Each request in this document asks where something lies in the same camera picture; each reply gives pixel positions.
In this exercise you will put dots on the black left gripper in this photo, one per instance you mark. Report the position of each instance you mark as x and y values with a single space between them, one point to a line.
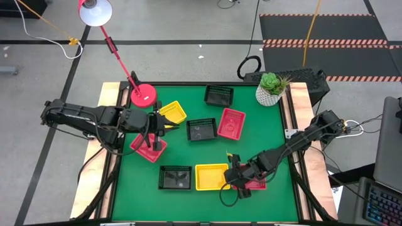
138 120

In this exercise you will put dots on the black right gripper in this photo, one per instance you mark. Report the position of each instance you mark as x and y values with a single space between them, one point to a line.
246 174

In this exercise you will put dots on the yellow plastic basket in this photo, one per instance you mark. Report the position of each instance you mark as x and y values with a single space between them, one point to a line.
210 177
174 111

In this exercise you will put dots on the red plastic basket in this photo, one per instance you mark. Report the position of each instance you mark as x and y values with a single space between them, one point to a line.
232 124
257 186
140 145

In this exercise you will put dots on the black plastic basket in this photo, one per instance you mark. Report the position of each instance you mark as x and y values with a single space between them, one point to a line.
201 130
175 178
219 97

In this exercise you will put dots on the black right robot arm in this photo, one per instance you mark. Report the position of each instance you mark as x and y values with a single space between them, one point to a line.
298 142

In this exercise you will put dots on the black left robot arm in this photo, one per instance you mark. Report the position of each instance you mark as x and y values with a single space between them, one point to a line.
78 116

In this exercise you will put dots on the yellow tag on right gripper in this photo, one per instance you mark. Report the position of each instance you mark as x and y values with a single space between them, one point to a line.
229 153

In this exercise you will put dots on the green table mat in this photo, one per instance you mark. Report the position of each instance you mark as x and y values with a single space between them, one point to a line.
204 204

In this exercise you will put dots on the red desk lamp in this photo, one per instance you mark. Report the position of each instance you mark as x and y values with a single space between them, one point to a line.
144 96

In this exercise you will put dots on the silver mounting plate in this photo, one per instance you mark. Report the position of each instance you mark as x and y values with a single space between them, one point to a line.
289 133

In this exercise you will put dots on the succulent in white pot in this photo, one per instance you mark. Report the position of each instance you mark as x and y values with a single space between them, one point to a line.
267 95

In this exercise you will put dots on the backlit black keyboard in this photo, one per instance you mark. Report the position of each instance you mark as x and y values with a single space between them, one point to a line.
383 207

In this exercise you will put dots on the grey laptop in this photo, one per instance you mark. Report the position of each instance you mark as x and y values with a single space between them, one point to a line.
389 150

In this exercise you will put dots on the black mat with striped edge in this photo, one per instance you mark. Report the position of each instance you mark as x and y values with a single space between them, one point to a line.
320 28
345 61

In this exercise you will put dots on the black device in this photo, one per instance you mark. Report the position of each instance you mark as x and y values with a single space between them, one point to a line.
399 113

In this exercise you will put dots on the black cabinet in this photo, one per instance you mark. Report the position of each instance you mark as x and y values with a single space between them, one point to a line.
19 9

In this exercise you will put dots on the silver corner bracket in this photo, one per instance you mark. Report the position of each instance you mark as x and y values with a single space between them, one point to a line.
292 224
117 224

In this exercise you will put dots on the grey floor bracket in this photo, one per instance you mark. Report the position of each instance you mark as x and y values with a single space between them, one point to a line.
7 70

